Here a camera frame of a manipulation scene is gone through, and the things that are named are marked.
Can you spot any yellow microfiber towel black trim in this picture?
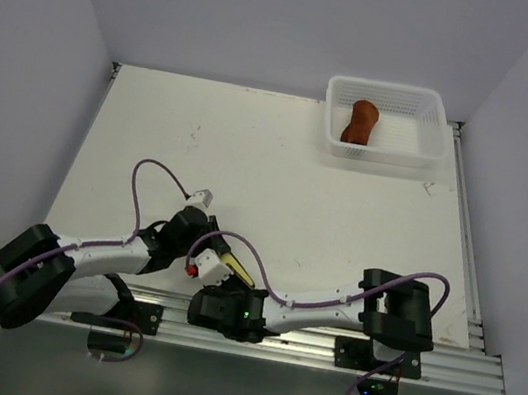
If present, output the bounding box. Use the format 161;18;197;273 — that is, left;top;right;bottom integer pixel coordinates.
220;253;255;289

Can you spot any brown microfiber towel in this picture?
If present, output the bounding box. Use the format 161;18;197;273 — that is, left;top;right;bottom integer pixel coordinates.
340;99;380;146

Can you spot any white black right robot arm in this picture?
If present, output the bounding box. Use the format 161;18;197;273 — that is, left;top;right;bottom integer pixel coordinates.
186;268;450;372

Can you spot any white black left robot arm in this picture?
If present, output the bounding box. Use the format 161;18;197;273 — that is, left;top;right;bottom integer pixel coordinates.
0;205;232;336

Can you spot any white perforated plastic basket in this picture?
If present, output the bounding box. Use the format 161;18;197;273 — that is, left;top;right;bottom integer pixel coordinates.
323;75;453;170

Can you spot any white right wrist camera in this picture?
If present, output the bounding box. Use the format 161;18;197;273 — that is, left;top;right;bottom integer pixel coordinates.
185;249;232;286

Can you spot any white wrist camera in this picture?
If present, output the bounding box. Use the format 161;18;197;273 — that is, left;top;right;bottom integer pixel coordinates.
185;189;214;211
185;249;232;286

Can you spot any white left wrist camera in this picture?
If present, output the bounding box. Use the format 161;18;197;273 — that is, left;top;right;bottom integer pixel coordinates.
185;189;214;211

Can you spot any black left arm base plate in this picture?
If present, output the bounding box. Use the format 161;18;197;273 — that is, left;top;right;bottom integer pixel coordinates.
70;290;165;338

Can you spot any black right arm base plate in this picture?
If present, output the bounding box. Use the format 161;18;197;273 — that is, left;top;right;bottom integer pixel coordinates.
334;336;422;380

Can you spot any aluminium table edge rail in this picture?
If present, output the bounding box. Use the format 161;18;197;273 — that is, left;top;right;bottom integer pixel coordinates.
0;268;513;395

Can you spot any aluminium right side rail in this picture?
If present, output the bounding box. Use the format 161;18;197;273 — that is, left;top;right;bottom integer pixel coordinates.
450;121;486;355

